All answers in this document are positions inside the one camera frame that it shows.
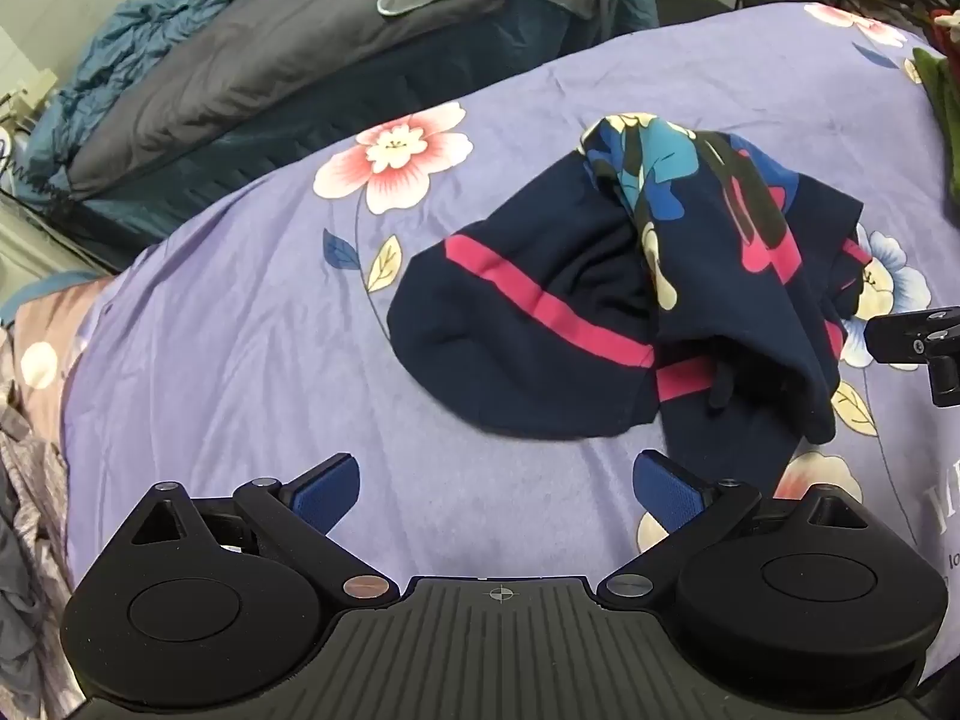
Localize pink floral cloth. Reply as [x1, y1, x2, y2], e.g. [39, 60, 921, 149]
[0, 270, 121, 436]

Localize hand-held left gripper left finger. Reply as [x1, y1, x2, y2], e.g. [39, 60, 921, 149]
[131, 452, 398, 612]

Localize purple floral bedsheet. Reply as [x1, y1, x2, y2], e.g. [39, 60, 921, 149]
[60, 0, 960, 695]

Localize navy shirt with pink stripes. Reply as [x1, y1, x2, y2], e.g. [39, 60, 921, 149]
[385, 112, 875, 502]

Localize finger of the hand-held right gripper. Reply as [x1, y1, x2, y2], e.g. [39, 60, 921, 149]
[862, 305, 960, 408]

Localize grey patterned cloth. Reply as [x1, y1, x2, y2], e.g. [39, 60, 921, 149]
[0, 375, 87, 720]

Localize grey quilt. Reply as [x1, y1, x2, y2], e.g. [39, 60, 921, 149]
[66, 0, 526, 200]

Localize green cloth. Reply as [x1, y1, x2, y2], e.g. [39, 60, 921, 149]
[911, 46, 960, 166]

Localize blue crumpled blanket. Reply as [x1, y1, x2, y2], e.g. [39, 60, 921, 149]
[13, 0, 331, 203]

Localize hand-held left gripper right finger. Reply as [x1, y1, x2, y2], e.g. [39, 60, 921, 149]
[596, 448, 871, 608]

